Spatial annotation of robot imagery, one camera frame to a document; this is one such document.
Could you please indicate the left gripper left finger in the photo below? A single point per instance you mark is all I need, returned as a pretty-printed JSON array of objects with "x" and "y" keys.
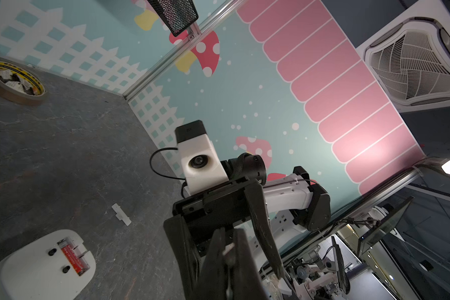
[{"x": 215, "y": 278}]

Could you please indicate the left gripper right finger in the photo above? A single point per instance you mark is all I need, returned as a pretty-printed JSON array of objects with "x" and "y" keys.
[{"x": 245, "y": 282}]

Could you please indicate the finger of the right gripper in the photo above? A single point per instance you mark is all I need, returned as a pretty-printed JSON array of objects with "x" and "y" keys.
[
  {"x": 185, "y": 251},
  {"x": 260, "y": 220}
]

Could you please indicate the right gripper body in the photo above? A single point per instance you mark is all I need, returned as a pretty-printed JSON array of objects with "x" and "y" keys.
[{"x": 223, "y": 206}]

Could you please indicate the white battery cover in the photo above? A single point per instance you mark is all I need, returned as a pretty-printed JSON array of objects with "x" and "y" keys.
[{"x": 120, "y": 214}]

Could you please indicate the white alarm clock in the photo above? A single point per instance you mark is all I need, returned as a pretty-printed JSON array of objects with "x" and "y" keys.
[{"x": 40, "y": 270}]

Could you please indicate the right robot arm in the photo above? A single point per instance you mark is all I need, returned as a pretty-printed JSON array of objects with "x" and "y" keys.
[{"x": 291, "y": 201}]

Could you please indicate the red battery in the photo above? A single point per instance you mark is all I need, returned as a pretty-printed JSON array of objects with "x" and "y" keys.
[{"x": 77, "y": 263}]

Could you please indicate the ceiling air conditioner vent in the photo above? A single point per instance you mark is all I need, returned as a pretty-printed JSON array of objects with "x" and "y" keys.
[{"x": 410, "y": 57}]

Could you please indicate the tape roll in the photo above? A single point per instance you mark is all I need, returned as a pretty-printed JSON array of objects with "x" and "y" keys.
[{"x": 21, "y": 86}]

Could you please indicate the black wire mesh basket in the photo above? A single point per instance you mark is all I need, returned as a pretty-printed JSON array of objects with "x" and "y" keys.
[{"x": 177, "y": 15}]

